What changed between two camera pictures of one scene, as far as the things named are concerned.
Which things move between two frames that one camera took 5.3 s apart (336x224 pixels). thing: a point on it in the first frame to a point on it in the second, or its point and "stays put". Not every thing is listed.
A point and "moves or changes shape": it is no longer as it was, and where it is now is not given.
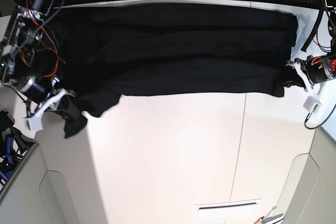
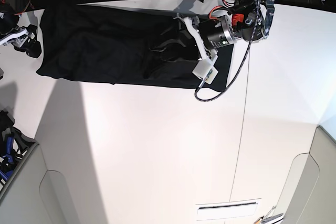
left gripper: (44, 91) to (23, 38)
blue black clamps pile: (14, 146) stays put
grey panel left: (36, 195) stays put
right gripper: (314, 70) to (209, 34)
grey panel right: (309, 196) stays put
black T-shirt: (105, 51) moves or changes shape
